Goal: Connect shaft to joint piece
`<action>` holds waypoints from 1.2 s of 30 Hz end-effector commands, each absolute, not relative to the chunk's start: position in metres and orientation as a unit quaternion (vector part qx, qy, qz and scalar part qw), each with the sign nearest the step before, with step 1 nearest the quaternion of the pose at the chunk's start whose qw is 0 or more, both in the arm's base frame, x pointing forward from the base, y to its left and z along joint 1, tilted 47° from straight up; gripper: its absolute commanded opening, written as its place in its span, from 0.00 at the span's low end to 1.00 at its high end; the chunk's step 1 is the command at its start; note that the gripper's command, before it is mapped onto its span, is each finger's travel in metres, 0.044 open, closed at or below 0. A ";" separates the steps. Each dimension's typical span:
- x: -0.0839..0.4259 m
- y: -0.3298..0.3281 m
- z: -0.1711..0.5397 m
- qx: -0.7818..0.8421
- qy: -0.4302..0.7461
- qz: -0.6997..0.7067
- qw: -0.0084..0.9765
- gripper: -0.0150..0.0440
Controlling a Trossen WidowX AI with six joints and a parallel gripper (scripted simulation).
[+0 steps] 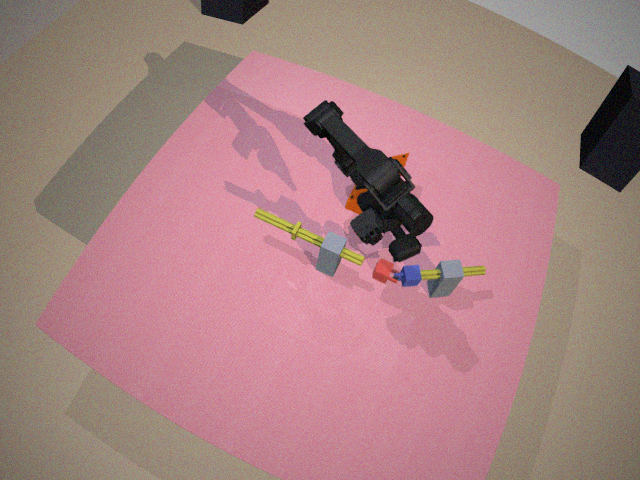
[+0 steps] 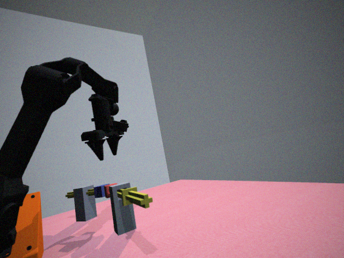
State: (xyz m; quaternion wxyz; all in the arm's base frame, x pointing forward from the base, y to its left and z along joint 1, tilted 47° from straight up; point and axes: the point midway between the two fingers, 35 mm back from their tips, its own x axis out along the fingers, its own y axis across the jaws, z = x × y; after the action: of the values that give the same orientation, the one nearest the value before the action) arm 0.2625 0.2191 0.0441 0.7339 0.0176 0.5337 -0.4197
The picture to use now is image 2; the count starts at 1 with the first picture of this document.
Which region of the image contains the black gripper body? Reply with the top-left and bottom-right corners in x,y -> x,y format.
81,113 -> 124,141

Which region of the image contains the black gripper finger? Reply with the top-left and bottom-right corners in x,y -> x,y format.
85,139 -> 106,161
106,136 -> 123,155

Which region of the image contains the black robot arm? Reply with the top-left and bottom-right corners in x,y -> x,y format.
0,57 -> 119,258

